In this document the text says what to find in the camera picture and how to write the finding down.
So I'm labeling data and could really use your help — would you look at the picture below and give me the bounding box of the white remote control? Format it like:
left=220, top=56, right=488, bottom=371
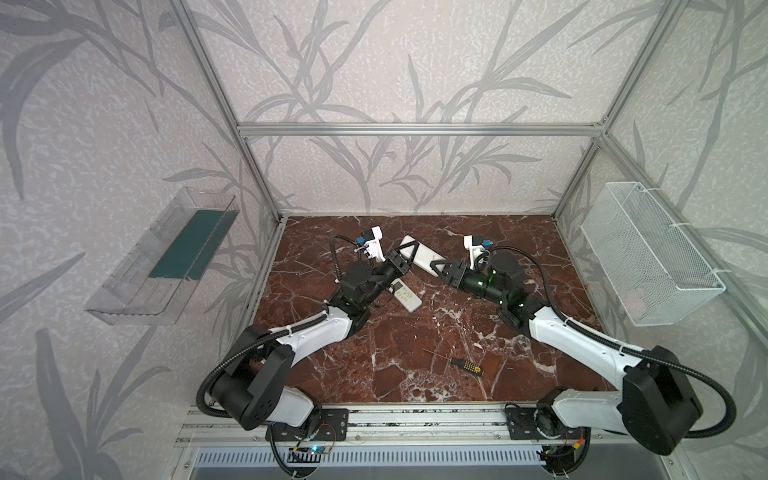
left=401, top=235, right=445, bottom=277

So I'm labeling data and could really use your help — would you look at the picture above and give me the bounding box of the black yellow screwdriver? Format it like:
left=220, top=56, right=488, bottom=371
left=423, top=348, right=484, bottom=377

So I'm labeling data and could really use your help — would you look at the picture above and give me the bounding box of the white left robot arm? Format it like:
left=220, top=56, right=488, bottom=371
left=195, top=240, right=420, bottom=436

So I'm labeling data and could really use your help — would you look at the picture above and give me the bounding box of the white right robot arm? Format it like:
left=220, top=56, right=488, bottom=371
left=425, top=253, right=706, bottom=455

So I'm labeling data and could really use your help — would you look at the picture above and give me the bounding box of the white air conditioner remote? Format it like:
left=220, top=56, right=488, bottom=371
left=391, top=279, right=422, bottom=313

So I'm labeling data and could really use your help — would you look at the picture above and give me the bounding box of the pink object in basket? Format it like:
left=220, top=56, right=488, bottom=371
left=622, top=288, right=648, bottom=318

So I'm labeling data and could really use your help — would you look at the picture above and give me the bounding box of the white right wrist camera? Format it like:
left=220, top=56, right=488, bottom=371
left=464, top=235, right=493, bottom=270

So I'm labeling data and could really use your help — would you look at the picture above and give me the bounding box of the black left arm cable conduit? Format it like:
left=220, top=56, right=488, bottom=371
left=195, top=233, right=361, bottom=419

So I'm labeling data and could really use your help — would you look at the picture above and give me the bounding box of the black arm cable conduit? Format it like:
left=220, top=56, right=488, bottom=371
left=195, top=233, right=361, bottom=419
left=479, top=244, right=738, bottom=439

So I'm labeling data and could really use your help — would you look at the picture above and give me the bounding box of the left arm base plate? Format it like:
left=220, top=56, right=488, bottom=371
left=267, top=407, right=350, bottom=442

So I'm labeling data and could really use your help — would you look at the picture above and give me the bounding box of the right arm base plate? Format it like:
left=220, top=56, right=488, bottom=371
left=503, top=403, right=591, bottom=445

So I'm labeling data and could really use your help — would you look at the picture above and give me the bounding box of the aluminium front rail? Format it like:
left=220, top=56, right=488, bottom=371
left=173, top=403, right=679, bottom=448

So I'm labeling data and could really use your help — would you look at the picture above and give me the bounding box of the clear plastic wall bin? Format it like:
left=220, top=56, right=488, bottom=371
left=85, top=187, right=240, bottom=326

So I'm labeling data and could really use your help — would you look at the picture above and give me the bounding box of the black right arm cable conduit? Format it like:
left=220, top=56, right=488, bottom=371
left=479, top=244, right=738, bottom=439

